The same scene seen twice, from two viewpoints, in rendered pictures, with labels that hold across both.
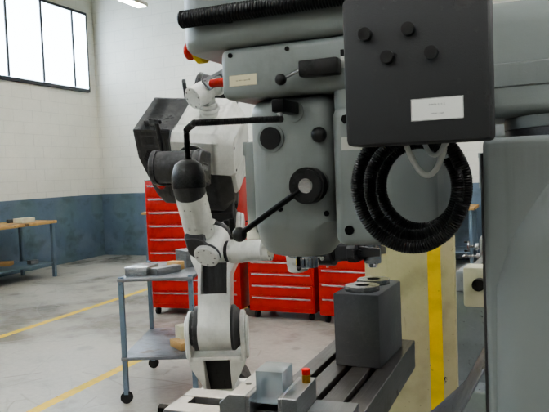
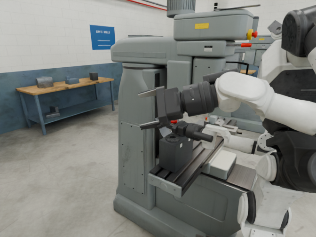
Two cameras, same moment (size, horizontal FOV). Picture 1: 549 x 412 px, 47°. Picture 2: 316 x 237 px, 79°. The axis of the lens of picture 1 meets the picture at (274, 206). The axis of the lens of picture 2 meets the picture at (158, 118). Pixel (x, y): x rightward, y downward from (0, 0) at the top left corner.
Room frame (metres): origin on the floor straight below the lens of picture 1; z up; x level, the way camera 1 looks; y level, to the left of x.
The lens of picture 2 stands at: (2.78, -0.14, 1.70)
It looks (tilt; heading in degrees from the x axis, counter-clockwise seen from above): 21 degrees down; 192
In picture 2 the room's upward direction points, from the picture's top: straight up
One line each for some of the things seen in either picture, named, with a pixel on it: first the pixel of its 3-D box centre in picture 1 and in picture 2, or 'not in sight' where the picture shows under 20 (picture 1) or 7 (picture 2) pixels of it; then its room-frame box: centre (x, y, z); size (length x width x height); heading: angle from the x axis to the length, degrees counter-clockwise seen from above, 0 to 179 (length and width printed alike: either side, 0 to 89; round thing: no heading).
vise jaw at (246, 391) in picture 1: (247, 393); (219, 123); (1.17, 0.07, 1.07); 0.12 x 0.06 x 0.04; 160
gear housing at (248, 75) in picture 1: (319, 73); (205, 48); (1.32, -0.10, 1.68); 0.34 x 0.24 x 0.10; 67
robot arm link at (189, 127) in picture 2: (341, 251); (186, 130); (1.78, -0.18, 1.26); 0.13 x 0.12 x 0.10; 153
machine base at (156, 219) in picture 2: not in sight; (173, 209); (1.24, -0.29, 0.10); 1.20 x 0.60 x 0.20; 67
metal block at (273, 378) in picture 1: (274, 382); (213, 119); (1.15, 0.01, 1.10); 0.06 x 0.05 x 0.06; 160
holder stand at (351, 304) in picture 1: (368, 318); (176, 148); (1.69, -0.24, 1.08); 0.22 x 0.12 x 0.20; 154
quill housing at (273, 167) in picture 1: (305, 176); (208, 79); (1.33, -0.07, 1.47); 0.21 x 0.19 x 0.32; 157
